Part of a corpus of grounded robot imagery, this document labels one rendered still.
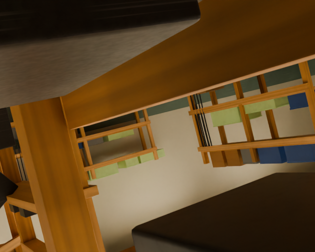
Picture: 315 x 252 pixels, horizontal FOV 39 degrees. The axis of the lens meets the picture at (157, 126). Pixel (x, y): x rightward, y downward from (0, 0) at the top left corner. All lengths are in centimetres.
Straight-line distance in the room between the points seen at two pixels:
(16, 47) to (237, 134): 1125
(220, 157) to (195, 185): 405
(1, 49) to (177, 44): 32
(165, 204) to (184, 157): 122
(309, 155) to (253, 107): 97
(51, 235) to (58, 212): 5
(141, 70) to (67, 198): 43
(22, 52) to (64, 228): 74
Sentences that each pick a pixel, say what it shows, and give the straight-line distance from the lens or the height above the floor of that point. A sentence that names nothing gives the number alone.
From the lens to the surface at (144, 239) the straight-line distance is 25.
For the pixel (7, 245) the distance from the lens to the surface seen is 401.
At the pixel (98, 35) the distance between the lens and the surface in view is 25.
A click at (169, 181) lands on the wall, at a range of 1031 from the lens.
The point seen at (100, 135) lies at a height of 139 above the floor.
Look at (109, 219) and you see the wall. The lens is 971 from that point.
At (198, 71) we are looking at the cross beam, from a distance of 50.
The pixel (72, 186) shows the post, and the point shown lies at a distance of 96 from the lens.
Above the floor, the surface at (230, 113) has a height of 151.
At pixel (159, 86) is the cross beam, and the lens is 57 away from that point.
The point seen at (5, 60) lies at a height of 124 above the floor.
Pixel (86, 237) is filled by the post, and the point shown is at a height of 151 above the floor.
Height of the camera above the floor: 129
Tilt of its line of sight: 1 degrees up
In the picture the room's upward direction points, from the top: 166 degrees clockwise
